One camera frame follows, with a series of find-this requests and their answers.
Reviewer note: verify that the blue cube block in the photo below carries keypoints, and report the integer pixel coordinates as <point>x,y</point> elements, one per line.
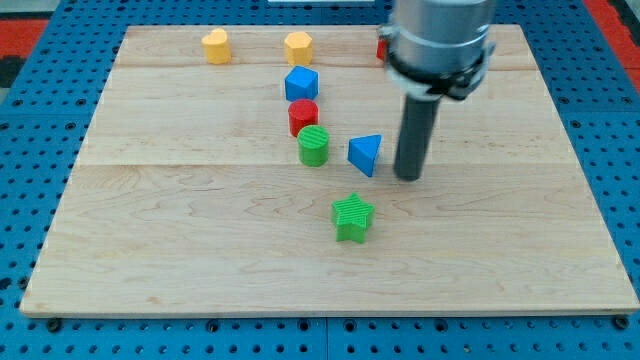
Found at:
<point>301,83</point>

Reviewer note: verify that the green cylinder block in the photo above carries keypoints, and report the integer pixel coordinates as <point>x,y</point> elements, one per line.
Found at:
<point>313,145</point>

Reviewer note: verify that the red block behind arm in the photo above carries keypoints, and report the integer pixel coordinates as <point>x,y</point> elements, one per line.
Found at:
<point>381,50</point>

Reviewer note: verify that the red cylinder block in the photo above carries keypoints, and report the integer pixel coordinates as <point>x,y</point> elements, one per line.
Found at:
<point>302,113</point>

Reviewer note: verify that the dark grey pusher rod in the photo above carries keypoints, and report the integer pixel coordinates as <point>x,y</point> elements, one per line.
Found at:
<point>418,120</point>

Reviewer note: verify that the blue triangle block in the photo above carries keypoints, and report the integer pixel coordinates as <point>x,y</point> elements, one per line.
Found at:
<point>363,152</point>

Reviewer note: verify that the yellow heart block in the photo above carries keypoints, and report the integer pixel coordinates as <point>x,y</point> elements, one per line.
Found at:
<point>216,47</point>

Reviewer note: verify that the light wooden board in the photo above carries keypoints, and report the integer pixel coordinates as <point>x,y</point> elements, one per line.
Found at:
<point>188,200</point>

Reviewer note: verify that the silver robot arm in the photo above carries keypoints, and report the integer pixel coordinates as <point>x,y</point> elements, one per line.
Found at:
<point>437,48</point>

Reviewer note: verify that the green star block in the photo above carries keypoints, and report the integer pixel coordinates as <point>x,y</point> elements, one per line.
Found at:
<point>352,217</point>

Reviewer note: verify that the yellow pentagon block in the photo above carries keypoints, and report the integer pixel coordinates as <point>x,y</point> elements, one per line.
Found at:
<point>298,48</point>

